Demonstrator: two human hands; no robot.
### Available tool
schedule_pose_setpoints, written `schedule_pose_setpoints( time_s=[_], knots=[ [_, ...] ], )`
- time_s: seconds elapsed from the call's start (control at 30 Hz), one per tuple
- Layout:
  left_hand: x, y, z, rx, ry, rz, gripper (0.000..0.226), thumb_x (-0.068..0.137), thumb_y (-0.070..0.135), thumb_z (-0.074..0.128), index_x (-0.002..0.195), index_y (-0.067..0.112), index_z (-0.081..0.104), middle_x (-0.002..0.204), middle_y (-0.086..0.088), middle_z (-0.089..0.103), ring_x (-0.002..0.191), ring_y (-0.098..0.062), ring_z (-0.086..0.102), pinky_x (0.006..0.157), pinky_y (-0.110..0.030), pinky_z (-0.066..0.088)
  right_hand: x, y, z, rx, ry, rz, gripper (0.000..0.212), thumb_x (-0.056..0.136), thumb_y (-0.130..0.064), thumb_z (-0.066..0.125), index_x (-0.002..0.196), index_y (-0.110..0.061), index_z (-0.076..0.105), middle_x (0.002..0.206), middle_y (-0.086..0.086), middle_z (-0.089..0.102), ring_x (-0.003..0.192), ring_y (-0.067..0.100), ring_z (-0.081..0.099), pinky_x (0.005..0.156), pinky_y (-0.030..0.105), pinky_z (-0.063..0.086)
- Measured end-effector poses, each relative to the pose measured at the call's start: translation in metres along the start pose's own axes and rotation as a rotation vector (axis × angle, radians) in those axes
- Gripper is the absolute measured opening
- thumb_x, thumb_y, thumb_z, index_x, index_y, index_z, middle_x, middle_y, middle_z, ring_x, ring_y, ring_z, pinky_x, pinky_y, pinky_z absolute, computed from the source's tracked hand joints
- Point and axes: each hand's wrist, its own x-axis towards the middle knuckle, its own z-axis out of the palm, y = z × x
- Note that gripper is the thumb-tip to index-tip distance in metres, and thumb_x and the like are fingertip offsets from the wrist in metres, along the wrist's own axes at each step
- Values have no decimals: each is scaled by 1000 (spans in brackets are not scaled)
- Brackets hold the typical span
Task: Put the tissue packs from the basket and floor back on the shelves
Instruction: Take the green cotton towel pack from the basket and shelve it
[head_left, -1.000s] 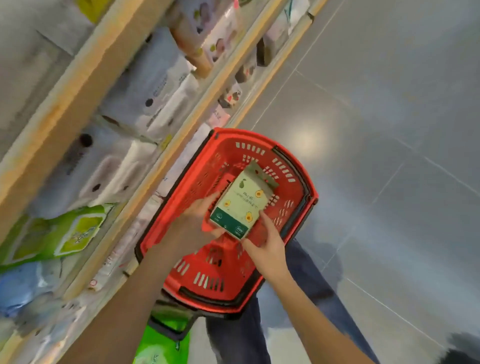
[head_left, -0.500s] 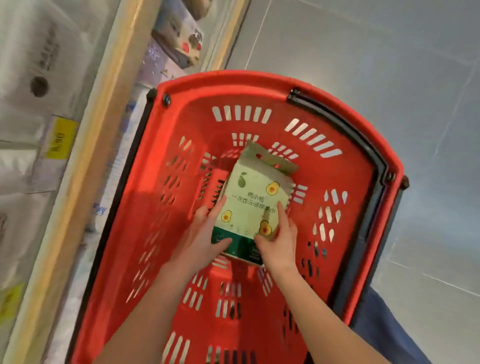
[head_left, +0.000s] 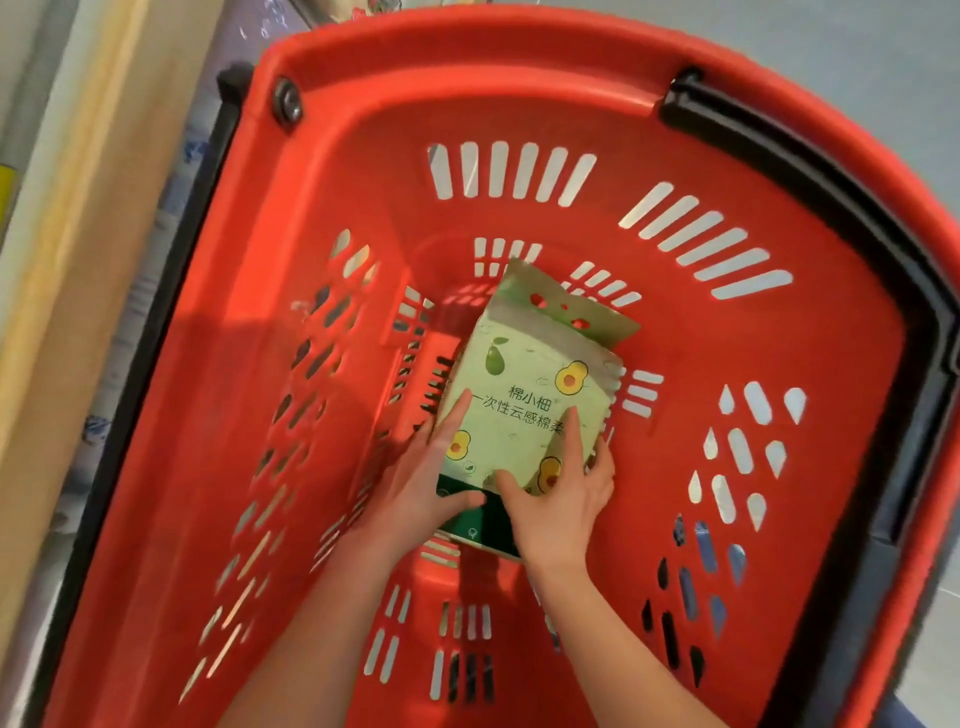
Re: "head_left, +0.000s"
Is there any person's right hand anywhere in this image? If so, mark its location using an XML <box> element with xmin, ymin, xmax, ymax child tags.
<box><xmin>493</xmin><ymin>405</ymin><xmax>617</xmax><ymax>574</ymax></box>

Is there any person's left hand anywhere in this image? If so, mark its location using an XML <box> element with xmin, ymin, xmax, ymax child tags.
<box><xmin>361</xmin><ymin>388</ymin><xmax>488</xmax><ymax>554</ymax></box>

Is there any green avocado print tissue pack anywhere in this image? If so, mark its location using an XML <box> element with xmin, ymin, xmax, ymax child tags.
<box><xmin>433</xmin><ymin>257</ymin><xmax>641</xmax><ymax>560</ymax></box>

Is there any person's right forearm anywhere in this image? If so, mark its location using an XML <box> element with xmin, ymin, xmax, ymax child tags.
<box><xmin>522</xmin><ymin>558</ymin><xmax>730</xmax><ymax>728</ymax></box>

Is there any person's left forearm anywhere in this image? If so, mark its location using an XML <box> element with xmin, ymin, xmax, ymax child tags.
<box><xmin>216</xmin><ymin>528</ymin><xmax>432</xmax><ymax>728</ymax></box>

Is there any red plastic shopping basket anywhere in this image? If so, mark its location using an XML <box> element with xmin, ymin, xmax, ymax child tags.
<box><xmin>41</xmin><ymin>3</ymin><xmax>960</xmax><ymax>728</ymax></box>

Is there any wooden shelf edge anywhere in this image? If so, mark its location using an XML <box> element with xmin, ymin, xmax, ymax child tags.
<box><xmin>0</xmin><ymin>0</ymin><xmax>226</xmax><ymax>661</ymax></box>

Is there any black basket handle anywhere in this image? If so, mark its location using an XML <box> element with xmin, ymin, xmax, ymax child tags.
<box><xmin>658</xmin><ymin>69</ymin><xmax>960</xmax><ymax>728</ymax></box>

